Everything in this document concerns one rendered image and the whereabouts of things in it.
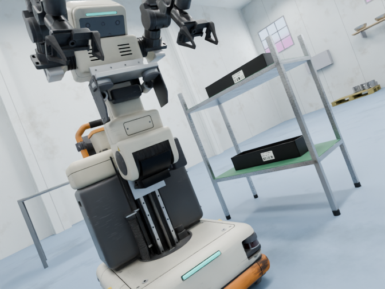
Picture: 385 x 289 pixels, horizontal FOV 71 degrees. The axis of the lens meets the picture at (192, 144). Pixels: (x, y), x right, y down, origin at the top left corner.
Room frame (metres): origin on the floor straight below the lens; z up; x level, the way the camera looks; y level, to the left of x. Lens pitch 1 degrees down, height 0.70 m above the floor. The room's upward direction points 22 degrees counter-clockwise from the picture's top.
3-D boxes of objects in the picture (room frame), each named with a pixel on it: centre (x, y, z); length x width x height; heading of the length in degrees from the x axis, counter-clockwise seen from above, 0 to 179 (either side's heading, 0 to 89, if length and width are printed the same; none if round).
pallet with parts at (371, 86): (9.22, -5.78, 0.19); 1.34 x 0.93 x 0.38; 42
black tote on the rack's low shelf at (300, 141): (2.02, -0.50, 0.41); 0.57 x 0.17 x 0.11; 41
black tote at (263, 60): (2.02, -0.51, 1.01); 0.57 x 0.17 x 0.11; 41
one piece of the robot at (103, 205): (1.39, 0.35, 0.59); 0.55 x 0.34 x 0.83; 121
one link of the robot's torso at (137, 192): (1.20, 0.17, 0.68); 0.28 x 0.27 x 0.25; 121
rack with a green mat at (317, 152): (2.02, -0.50, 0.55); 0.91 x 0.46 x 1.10; 41
